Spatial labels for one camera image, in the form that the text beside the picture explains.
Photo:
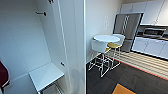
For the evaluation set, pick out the white wardrobe door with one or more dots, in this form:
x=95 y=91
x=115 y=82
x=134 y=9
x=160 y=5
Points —
x=75 y=40

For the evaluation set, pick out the white bar stool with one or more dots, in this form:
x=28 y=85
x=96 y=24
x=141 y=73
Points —
x=99 y=46

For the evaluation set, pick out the round white high table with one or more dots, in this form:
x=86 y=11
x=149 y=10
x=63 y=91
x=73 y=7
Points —
x=106 y=38

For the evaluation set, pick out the bar stool with yellow seat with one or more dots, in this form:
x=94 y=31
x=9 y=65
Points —
x=115 y=45

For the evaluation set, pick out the stainless steel fridge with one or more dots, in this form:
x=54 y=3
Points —
x=126 y=30

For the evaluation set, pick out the white wardrobe shelf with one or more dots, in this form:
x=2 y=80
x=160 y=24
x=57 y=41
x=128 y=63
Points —
x=45 y=75

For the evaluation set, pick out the black wardrobe hook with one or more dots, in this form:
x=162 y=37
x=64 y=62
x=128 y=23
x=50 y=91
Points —
x=42 y=13

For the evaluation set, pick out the white wardrobe body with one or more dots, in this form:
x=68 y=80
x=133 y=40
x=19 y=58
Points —
x=23 y=40

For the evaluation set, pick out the white kitchen cabinets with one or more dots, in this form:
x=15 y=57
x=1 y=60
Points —
x=150 y=46

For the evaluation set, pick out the silver microwave oven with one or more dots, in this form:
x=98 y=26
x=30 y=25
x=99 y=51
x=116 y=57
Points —
x=154 y=32

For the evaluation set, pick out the maroon and white jacket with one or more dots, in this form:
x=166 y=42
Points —
x=3 y=75

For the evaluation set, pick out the white upper wall cabinet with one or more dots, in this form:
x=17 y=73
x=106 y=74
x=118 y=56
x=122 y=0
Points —
x=146 y=11

